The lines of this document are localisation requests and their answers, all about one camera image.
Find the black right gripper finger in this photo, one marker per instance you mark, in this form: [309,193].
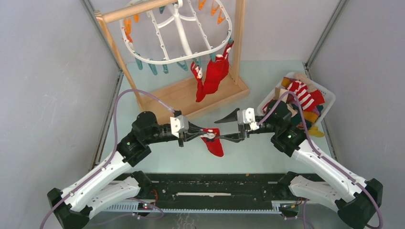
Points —
[232,117]
[235,137]

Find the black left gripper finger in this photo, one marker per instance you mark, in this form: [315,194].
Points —
[192,136]
[194,129]

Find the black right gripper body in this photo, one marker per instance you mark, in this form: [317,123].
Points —
[265,128]

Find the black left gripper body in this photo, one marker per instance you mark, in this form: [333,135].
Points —
[165,137]

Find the red Santa sock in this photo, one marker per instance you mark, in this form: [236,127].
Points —
[216,72]
[198,74]
[211,141]
[226,52]

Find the red white striped sock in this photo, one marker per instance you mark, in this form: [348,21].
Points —
[308,100]

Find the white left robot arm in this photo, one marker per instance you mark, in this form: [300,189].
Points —
[76,204]

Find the wooden hanger stand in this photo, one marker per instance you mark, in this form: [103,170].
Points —
[177,89]

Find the pile of colourful socks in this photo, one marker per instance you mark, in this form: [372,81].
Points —
[298,118]

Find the white oval clip hanger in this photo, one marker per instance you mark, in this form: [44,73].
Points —
[184,31]

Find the white laundry basket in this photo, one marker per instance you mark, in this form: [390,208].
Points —
[317,114]

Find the orange clothespin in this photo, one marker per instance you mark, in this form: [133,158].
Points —
[127,26]
[220,15]
[214,7]

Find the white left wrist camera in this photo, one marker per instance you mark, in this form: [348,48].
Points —
[179,125]

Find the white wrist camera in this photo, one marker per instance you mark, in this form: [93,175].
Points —
[179,125]
[247,117]

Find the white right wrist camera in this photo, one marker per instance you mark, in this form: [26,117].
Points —
[247,117]

